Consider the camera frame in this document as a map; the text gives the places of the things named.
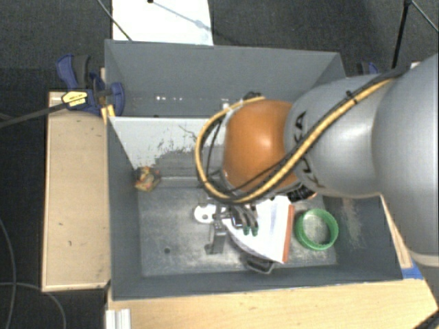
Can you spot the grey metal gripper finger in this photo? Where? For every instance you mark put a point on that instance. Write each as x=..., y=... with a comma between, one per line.
x=218, y=242

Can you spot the grey metal bin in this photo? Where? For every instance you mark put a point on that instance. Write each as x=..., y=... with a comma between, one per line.
x=178, y=238

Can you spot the white booklet with orange edge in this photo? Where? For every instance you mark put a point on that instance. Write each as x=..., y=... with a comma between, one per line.
x=272, y=240

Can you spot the pale wood flat board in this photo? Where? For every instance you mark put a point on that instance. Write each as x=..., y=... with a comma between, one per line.
x=75, y=197

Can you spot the black cylinder on white bracket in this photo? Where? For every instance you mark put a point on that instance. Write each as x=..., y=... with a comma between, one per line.
x=302, y=194

